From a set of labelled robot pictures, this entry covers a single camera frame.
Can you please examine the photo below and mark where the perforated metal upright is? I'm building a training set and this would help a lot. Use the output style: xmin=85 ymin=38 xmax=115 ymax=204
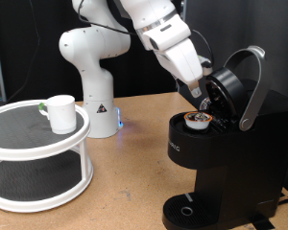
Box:
xmin=179 ymin=0 xmax=187 ymax=20

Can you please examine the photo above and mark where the white two-tier turntable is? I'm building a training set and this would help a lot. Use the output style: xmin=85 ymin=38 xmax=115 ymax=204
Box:
xmin=0 ymin=99 xmax=95 ymax=214

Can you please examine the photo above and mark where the white coffee pod orange rim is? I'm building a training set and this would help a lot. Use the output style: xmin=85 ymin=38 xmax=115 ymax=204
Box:
xmin=183 ymin=111 xmax=213 ymax=130

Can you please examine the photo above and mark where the black hanging cable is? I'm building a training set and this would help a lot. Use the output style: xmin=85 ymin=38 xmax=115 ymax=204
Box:
xmin=5 ymin=0 xmax=41 ymax=104

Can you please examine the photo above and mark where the black drip tray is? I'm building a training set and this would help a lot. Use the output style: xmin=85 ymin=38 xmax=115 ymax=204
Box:
xmin=161 ymin=192 xmax=217 ymax=230

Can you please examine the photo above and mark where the dark grey partition panel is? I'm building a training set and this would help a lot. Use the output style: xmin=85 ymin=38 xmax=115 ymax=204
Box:
xmin=178 ymin=0 xmax=288 ymax=200

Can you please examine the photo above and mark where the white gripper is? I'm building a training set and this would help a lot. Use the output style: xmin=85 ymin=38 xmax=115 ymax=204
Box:
xmin=135 ymin=13 xmax=205 ymax=99

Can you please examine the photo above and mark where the Keurig lid with silver handle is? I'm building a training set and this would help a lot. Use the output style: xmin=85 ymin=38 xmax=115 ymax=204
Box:
xmin=200 ymin=45 xmax=274 ymax=132

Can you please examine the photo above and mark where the black backdrop curtain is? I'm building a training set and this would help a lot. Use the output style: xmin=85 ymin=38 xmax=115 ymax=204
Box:
xmin=0 ymin=0 xmax=183 ymax=104

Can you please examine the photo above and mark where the black camera cable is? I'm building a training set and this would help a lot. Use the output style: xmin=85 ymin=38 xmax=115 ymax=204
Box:
xmin=76 ymin=0 xmax=215 ymax=70

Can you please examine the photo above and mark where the white mug with green tape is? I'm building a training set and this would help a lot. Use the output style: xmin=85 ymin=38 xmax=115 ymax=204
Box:
xmin=37 ymin=94 xmax=78 ymax=135

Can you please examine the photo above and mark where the black Keurig coffee machine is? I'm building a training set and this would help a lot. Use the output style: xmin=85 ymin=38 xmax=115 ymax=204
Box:
xmin=161 ymin=45 xmax=288 ymax=230

